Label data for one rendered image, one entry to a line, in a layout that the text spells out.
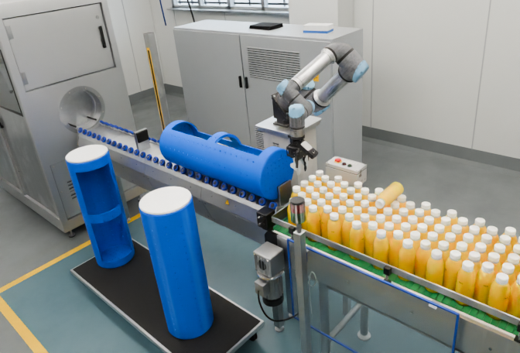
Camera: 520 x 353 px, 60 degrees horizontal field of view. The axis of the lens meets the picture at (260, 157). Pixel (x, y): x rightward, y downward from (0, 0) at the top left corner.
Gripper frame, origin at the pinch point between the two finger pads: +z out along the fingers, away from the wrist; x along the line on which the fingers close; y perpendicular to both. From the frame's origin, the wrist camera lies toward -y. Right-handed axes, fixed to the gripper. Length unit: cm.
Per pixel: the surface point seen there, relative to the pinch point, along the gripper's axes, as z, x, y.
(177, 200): 11, 46, 49
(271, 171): 0.9, 7.6, 15.2
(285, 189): 12.8, 2.2, 10.6
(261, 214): 14.6, 26.3, 6.7
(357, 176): 7.4, -22.4, -18.8
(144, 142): 16, 2, 144
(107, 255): 99, 45, 159
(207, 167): 6, 17, 56
